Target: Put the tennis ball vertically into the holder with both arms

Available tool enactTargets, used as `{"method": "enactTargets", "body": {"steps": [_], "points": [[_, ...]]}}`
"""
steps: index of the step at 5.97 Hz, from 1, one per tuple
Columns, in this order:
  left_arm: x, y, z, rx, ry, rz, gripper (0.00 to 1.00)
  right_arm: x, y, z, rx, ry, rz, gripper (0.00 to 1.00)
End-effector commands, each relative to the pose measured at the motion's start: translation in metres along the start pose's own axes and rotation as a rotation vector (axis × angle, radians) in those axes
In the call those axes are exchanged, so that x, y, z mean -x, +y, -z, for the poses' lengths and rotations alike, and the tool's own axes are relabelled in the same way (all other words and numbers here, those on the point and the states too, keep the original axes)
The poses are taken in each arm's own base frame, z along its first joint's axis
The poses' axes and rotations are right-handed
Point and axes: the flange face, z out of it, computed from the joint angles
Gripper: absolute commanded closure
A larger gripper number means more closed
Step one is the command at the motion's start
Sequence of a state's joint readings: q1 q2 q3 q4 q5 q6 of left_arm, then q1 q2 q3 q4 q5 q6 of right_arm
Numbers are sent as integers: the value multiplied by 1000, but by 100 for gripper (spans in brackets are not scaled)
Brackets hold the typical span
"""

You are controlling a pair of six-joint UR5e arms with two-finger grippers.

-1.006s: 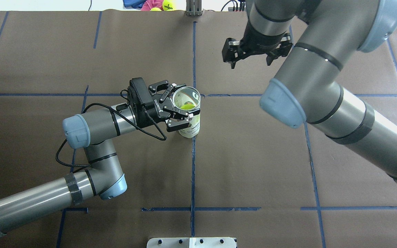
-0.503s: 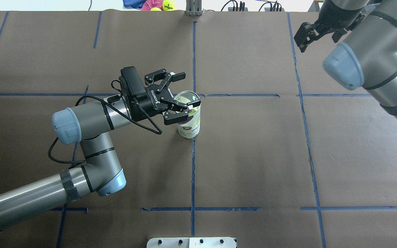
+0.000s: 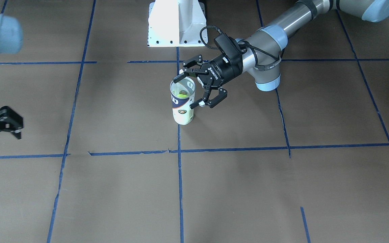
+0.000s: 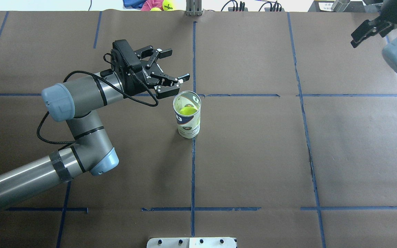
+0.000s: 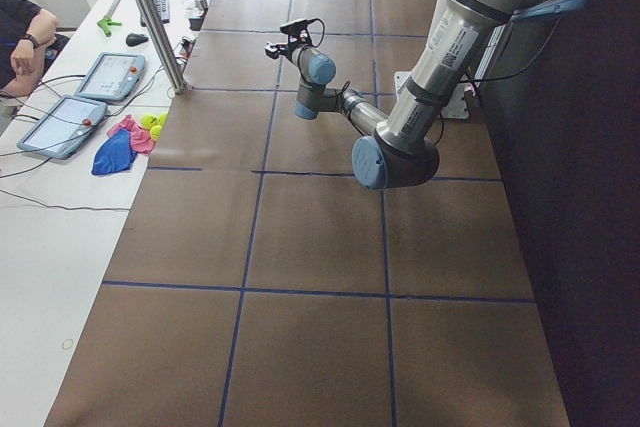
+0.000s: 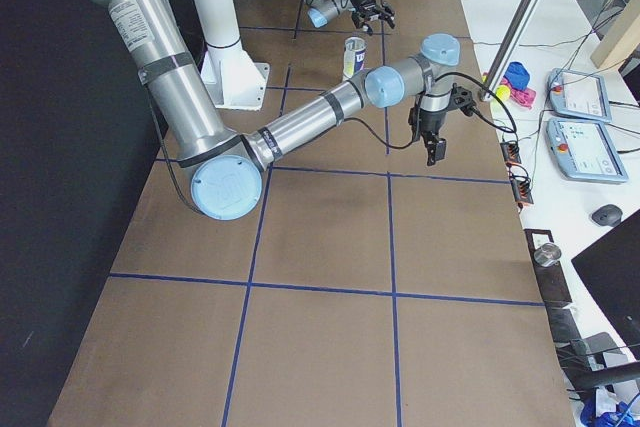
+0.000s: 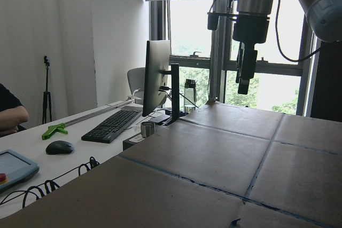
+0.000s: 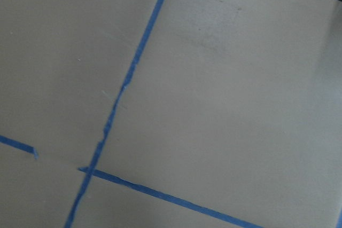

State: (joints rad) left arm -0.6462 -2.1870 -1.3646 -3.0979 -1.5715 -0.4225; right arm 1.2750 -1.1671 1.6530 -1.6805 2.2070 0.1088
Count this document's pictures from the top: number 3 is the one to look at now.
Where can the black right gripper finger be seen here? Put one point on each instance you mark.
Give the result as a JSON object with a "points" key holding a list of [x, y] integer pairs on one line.
{"points": [[11, 121]]}

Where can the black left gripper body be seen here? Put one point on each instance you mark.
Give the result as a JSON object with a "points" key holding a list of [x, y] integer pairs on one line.
{"points": [[224, 70]]}

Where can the clear tennis ball can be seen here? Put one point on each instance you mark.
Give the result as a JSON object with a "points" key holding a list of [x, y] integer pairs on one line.
{"points": [[182, 112]]}

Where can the tennis ball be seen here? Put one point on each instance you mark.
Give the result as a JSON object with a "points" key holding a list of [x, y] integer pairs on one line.
{"points": [[182, 96]]}

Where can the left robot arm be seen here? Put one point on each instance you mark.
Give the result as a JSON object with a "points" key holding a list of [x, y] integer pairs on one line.
{"points": [[260, 54]]}

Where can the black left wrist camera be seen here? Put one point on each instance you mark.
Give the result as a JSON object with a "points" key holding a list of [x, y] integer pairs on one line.
{"points": [[229, 48]]}

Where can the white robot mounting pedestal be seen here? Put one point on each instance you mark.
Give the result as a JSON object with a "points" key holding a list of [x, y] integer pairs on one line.
{"points": [[177, 23]]}

